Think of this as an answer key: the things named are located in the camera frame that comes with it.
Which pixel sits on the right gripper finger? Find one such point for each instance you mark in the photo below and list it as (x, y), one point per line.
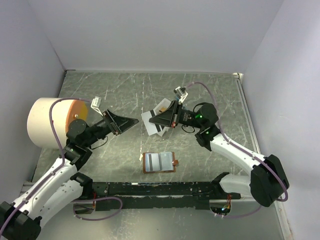
(165, 120)
(173, 109)

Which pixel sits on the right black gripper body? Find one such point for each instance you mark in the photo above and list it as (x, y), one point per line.
(187, 117)

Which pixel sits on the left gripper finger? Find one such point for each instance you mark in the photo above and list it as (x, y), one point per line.
(123, 124)
(112, 118)

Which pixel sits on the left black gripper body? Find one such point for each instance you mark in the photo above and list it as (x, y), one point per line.
(99, 130)

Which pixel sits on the white card tray box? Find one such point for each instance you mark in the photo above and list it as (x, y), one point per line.
(164, 103)

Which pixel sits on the white striped credit card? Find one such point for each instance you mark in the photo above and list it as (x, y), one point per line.
(151, 127)

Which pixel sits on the brown leather card holder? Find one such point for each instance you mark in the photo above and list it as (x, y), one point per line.
(159, 162)

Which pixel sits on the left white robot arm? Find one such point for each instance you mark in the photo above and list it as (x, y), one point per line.
(24, 218)

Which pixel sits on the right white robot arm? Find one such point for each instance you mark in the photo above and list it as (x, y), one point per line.
(265, 181)

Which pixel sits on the white cylinder with orange lid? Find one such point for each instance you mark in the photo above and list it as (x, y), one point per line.
(63, 113)

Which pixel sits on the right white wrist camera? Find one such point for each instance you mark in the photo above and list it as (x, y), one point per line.
(181, 94)

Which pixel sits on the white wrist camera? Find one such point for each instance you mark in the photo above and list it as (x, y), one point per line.
(181, 94)
(95, 104)

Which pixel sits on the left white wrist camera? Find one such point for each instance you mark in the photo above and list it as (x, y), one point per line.
(95, 104)

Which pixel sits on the white corner bracket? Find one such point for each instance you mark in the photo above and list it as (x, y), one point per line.
(238, 75)

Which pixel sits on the aluminium frame rail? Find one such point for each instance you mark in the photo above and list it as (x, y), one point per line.
(248, 117)

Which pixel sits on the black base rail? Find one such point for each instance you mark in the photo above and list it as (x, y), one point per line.
(160, 195)

